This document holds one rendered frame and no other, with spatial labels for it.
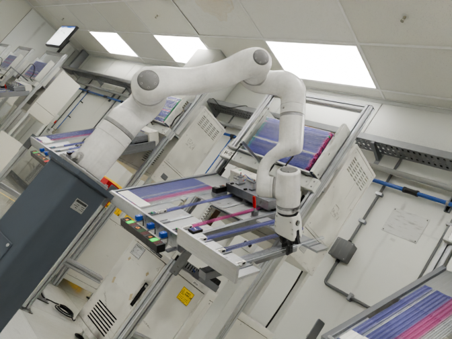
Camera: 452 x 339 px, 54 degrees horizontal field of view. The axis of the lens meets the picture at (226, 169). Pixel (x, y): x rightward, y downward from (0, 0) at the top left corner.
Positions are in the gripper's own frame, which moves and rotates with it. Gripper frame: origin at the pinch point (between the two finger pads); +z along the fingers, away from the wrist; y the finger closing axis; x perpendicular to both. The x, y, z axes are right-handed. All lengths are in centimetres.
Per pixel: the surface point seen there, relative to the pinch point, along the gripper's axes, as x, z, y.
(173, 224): 14, 8, 57
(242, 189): -34, 8, 64
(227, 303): 23.3, 17.8, 8.0
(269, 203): -33, 8, 43
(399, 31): -224, -55, 95
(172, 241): 22, 9, 46
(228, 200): -26, 13, 67
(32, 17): -201, -52, 919
